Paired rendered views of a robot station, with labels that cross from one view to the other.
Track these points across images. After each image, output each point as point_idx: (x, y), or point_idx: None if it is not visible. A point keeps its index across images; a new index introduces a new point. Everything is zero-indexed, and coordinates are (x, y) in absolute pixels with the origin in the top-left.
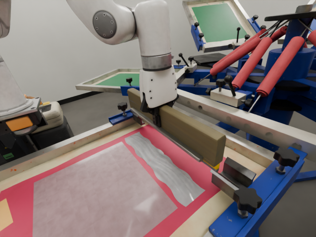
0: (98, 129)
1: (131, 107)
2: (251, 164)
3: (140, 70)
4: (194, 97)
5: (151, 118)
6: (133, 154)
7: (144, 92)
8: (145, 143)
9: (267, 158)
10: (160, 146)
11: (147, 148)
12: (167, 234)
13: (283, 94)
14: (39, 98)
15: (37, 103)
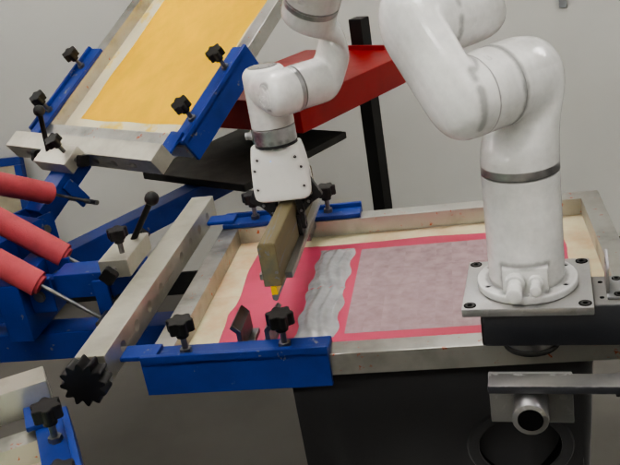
0: (370, 344)
1: (283, 281)
2: (244, 251)
3: (300, 142)
4: (137, 290)
5: (296, 237)
6: (349, 304)
7: (309, 167)
8: (313, 309)
9: (235, 232)
10: (297, 301)
11: (319, 302)
12: (388, 241)
13: None
14: (463, 303)
15: (468, 280)
